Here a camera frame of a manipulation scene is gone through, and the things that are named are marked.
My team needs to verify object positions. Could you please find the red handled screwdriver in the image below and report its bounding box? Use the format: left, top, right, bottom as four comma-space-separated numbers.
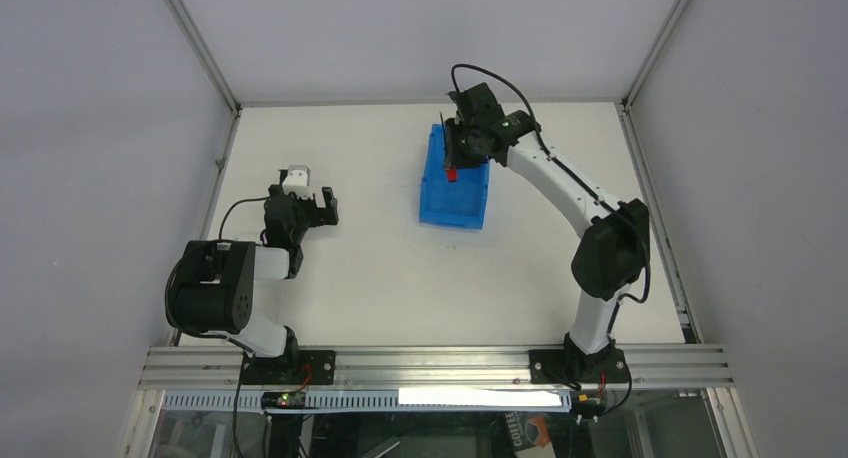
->
439, 113, 458, 183

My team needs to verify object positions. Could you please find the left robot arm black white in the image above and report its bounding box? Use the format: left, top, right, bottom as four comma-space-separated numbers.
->
164, 165, 339, 366

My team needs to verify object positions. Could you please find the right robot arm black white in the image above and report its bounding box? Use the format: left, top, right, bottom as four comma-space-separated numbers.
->
442, 111, 650, 366

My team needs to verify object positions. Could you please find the blue plastic bin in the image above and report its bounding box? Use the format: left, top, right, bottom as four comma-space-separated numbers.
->
419, 124, 490, 230

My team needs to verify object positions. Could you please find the coffee labelled box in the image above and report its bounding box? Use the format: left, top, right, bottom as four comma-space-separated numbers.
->
504, 411, 551, 452

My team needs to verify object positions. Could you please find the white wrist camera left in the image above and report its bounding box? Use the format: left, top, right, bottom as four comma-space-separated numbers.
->
281, 165, 315, 201

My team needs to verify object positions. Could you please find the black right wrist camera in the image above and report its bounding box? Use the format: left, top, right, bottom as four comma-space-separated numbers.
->
447, 83, 505, 128

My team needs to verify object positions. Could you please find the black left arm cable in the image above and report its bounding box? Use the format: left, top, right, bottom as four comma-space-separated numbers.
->
217, 197, 272, 242

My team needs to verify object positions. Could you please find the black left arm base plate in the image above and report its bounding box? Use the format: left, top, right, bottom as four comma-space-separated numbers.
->
239, 349, 337, 386

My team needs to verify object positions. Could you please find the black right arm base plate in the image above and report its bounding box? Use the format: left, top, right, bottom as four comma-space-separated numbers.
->
528, 346, 630, 386

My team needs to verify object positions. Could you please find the white slotted cable duct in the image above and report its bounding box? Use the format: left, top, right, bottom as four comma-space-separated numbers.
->
163, 387, 571, 414

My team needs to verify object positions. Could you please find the aluminium mounting rail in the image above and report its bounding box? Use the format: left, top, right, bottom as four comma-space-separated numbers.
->
138, 344, 734, 391

